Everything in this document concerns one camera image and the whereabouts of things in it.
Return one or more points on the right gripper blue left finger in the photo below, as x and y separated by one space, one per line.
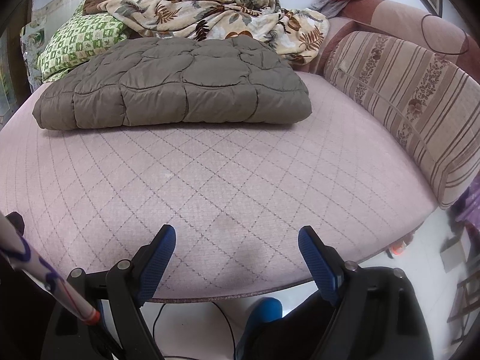
127 286

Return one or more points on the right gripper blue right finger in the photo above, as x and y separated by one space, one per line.
337 326

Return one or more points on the grey quilted hooded jacket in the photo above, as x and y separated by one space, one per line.
153 81

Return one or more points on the orange small floor object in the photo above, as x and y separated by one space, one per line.
398 248

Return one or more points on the blue slipper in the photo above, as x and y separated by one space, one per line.
267 310

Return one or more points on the white pole with red tip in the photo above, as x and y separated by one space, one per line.
22 256

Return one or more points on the pink quilted mattress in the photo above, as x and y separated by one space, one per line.
237 195

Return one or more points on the striped floral back cushion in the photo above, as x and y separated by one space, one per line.
428 104

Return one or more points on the stained glass wooden door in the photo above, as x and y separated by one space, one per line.
14 80

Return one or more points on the green checked pillow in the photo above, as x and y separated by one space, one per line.
78 40

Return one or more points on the floral pillow by window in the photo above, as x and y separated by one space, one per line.
32 43

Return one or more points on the pink brown headboard cushion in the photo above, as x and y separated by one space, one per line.
399 21

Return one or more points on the leaf print blanket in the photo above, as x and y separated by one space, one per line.
295 35

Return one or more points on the grey cloth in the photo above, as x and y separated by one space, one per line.
329 8

